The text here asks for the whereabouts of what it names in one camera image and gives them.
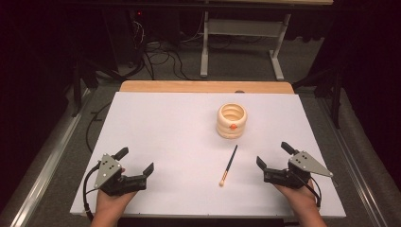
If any black computer tower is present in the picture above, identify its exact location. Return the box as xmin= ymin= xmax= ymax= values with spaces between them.
xmin=103 ymin=9 xmax=149 ymax=74

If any tangle of floor cables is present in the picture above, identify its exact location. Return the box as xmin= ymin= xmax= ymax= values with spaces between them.
xmin=131 ymin=18 xmax=204 ymax=81

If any person's right hand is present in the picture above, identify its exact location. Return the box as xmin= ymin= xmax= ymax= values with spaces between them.
xmin=273 ymin=179 xmax=318 ymax=216

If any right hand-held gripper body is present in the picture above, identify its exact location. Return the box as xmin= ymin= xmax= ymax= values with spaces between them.
xmin=263 ymin=150 xmax=334 ymax=190

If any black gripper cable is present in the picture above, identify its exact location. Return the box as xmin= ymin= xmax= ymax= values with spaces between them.
xmin=82 ymin=164 xmax=102 ymax=221
xmin=296 ymin=171 xmax=323 ymax=209

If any black floor cable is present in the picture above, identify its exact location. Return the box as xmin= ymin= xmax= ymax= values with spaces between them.
xmin=85 ymin=100 xmax=113 ymax=154

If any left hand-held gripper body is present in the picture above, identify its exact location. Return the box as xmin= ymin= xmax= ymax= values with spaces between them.
xmin=94 ymin=153 xmax=148 ymax=197

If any cream ribbed pen holder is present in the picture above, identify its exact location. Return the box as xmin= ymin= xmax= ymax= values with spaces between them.
xmin=216 ymin=102 xmax=248 ymax=140

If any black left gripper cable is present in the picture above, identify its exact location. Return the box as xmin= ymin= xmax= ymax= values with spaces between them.
xmin=82 ymin=164 xmax=102 ymax=221

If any metal floor rail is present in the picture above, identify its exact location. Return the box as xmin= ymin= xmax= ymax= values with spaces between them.
xmin=9 ymin=89 xmax=93 ymax=227
xmin=317 ymin=97 xmax=390 ymax=227

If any person's left hand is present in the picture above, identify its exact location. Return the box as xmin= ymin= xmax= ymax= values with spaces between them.
xmin=95 ymin=168 xmax=138 ymax=219

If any black pencil with cream tip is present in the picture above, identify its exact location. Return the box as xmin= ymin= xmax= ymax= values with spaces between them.
xmin=218 ymin=144 xmax=238 ymax=187

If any black stand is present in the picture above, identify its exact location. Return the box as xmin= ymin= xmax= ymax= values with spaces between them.
xmin=70 ymin=56 xmax=145 ymax=118
xmin=291 ymin=67 xmax=345 ymax=130

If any white metal desk frame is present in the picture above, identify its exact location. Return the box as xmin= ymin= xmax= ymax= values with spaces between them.
xmin=200 ymin=10 xmax=292 ymax=81

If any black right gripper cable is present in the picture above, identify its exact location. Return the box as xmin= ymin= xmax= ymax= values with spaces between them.
xmin=296 ymin=171 xmax=323 ymax=209

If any white table mat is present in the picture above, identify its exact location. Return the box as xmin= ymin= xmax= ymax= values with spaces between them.
xmin=69 ymin=91 xmax=347 ymax=219

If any wooden table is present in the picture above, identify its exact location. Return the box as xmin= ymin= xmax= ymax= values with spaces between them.
xmin=119 ymin=79 xmax=295 ymax=95

